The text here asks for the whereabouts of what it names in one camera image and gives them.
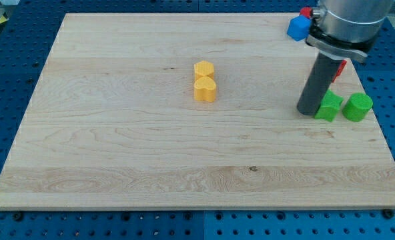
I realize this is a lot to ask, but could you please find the yellow heart block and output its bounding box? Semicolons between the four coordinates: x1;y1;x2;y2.
193;77;217;102

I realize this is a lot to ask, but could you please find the wooden board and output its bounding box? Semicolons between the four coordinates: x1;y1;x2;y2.
0;13;395;211

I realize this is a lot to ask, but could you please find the green star block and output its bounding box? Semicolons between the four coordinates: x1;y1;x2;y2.
314;90;344;122

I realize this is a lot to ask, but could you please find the red star block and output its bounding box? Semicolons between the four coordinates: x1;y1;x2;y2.
332;60;347;83

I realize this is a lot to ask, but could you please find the blue cube block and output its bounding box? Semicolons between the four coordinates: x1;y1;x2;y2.
287;15;311;41

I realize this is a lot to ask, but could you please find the red cylinder block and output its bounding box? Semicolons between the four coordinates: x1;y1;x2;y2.
300;7;312;19

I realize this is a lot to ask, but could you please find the green cylinder block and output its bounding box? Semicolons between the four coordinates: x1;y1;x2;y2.
342;93;373;122

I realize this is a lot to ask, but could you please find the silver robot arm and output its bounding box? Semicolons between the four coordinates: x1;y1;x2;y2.
306;0;394;63

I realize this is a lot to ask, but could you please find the yellow hexagon block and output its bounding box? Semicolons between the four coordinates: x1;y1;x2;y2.
193;61;215;80

